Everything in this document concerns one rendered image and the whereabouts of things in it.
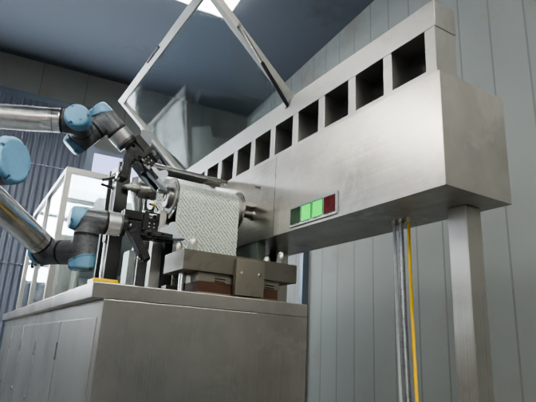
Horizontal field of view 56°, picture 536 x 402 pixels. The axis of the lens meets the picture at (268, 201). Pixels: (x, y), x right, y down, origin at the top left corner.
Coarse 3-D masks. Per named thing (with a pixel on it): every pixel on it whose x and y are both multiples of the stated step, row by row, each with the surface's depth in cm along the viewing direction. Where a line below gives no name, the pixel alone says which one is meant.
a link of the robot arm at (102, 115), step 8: (96, 104) 166; (104, 104) 168; (96, 112) 166; (104, 112) 166; (112, 112) 168; (96, 120) 165; (104, 120) 166; (112, 120) 167; (120, 120) 170; (104, 128) 167; (112, 128) 167; (120, 128) 174
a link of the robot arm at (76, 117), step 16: (0, 112) 146; (16, 112) 147; (32, 112) 148; (48, 112) 149; (64, 112) 151; (80, 112) 150; (0, 128) 149; (16, 128) 149; (32, 128) 150; (48, 128) 150; (64, 128) 151; (80, 128) 151
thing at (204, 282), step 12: (192, 276) 151; (204, 276) 149; (216, 276) 151; (228, 276) 153; (192, 288) 150; (204, 288) 148; (216, 288) 150; (228, 288) 152; (264, 288) 159; (276, 288) 161; (276, 300) 160
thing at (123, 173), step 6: (126, 150) 172; (132, 150) 171; (126, 156) 169; (132, 156) 170; (126, 162) 169; (120, 168) 170; (126, 168) 168; (120, 174) 167; (126, 174) 168; (120, 180) 168
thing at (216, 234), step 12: (180, 216) 169; (192, 216) 172; (204, 216) 174; (216, 216) 176; (180, 228) 168; (192, 228) 171; (204, 228) 173; (216, 228) 175; (228, 228) 178; (204, 240) 172; (216, 240) 174; (228, 240) 177; (216, 252) 173; (228, 252) 176
